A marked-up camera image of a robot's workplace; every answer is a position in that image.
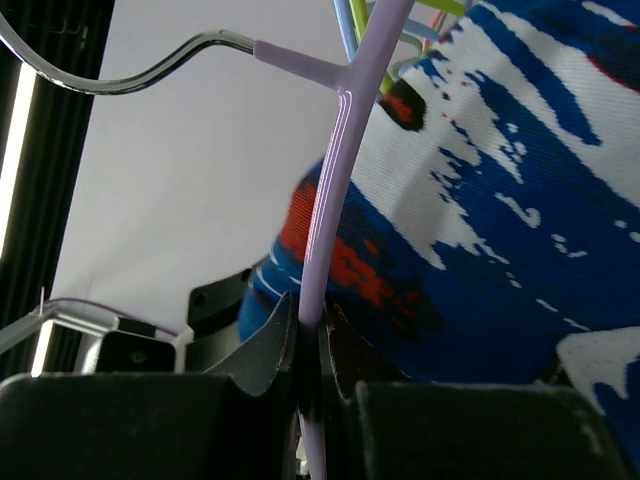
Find blue white red trousers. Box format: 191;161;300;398
238;0;640;471

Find lime green hanger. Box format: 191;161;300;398
356;1;473;95

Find mint green hanger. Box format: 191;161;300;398
390;33;423;78

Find lilac hanger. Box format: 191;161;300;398
1;1;410;479

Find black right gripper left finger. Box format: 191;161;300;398
1;294;298;479

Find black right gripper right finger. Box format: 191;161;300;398
319;302;634;479

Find light blue hanger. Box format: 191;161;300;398
333;0;465;61

